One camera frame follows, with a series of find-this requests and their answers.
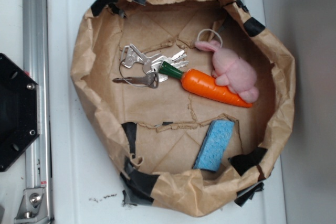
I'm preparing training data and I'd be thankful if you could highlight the blue sponge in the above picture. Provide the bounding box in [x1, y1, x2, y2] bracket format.
[193, 120, 235, 172]

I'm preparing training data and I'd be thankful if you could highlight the orange plastic carrot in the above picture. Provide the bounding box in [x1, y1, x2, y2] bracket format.
[159, 61, 253, 108]

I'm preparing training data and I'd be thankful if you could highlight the brown paper bag bin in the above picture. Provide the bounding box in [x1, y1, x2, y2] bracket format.
[71, 0, 296, 217]

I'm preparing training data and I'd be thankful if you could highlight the silver key bunch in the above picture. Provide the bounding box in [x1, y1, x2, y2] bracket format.
[112, 44, 188, 89]

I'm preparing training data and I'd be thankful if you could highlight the pink felt bunny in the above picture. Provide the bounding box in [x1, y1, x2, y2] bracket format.
[195, 28, 259, 103]

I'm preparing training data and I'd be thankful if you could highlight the aluminium extrusion rail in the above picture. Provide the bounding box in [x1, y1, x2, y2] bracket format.
[23, 0, 54, 223]

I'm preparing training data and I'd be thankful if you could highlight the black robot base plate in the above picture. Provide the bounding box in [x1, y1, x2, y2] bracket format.
[1, 54, 39, 172]

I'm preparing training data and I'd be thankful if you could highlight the metal corner bracket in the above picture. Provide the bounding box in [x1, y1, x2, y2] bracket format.
[14, 188, 48, 223]

